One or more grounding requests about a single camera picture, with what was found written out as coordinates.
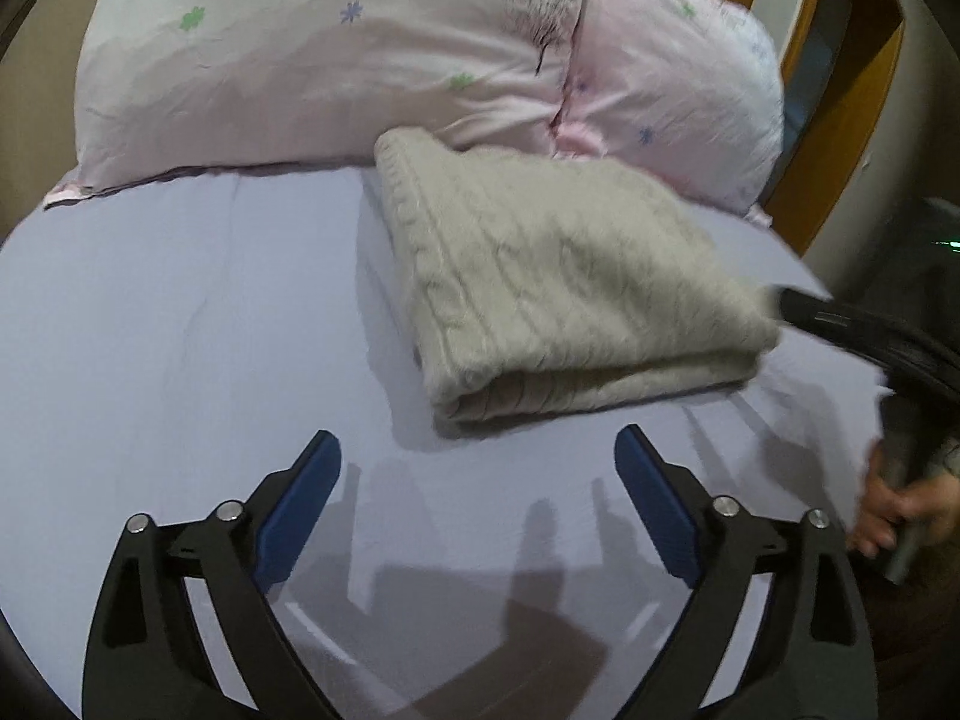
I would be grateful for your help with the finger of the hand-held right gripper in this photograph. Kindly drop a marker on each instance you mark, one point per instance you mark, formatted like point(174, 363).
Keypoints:
point(825, 319)

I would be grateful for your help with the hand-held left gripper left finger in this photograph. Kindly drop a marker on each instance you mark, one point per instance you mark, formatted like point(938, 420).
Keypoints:
point(296, 510)

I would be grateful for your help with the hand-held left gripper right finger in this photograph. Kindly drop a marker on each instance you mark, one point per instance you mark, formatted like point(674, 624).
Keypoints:
point(660, 510)

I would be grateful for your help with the grey knitted blanket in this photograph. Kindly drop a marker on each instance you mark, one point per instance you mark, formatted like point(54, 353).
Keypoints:
point(555, 270)

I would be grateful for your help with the person's right hand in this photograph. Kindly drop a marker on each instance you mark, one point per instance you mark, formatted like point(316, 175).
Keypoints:
point(900, 510)

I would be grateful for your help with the lavender bed sheet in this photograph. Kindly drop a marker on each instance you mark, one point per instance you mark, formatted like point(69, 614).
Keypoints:
point(225, 360)

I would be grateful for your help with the wooden headboard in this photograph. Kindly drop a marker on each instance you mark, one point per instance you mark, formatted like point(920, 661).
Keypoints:
point(817, 90)

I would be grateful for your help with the pink floral pillow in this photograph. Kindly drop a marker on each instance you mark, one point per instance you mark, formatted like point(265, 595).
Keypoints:
point(667, 82)
point(322, 60)

